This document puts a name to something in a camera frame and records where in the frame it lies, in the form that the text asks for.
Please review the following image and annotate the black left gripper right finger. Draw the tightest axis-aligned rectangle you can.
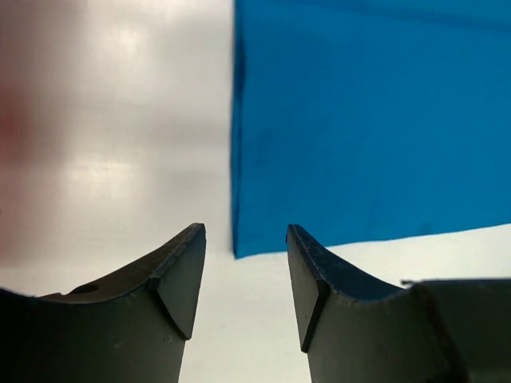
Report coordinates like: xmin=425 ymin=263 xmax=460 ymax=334
xmin=286 ymin=224 xmax=510 ymax=382

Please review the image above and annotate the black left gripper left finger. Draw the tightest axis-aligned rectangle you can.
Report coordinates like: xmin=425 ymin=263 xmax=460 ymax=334
xmin=1 ymin=223 xmax=206 ymax=382

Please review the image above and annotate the blue t shirt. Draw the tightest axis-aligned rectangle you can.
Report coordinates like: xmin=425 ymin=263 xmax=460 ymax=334
xmin=232 ymin=1 xmax=510 ymax=258

